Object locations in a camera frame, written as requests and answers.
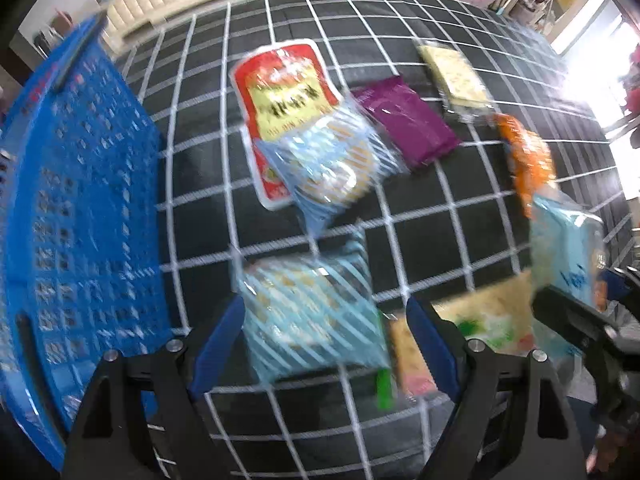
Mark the black white grid tablecloth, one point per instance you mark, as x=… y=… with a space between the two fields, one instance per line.
x=447 y=229

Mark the blue striped cracker bag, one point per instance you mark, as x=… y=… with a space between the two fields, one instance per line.
x=331 y=162
x=306 y=313

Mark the light blue cartoon snack bag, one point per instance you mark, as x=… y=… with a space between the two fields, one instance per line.
x=567 y=247

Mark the blue plastic basket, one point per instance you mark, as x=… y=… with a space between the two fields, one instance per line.
x=80 y=263

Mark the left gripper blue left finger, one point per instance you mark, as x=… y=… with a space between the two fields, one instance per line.
x=210 y=346

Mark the clear pack yellow crackers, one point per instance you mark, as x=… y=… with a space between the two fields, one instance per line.
x=465 y=94

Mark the purple snack packet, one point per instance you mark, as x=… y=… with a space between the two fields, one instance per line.
x=419 y=133

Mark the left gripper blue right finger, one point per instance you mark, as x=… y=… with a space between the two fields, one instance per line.
x=439 y=342

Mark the orange snack pouch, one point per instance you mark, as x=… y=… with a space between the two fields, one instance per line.
x=529 y=160

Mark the red yellow snack pouch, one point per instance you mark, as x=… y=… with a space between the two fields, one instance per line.
x=279 y=88

